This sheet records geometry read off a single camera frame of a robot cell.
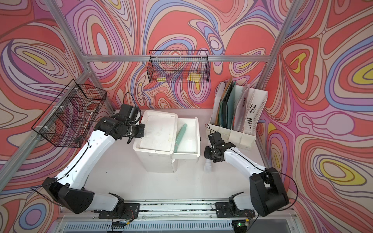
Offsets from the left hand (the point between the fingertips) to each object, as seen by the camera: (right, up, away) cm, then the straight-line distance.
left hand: (144, 131), depth 76 cm
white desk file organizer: (+75, +13, +34) cm, 83 cm away
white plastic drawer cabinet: (+11, -4, -2) cm, 12 cm away
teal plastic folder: (+47, +11, +12) cm, 50 cm away
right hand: (+36, -18, +12) cm, 42 cm away
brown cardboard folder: (+43, +18, +7) cm, 47 cm away
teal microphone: (+18, -4, +5) cm, 19 cm away
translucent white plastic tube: (+35, -21, +6) cm, 41 cm away
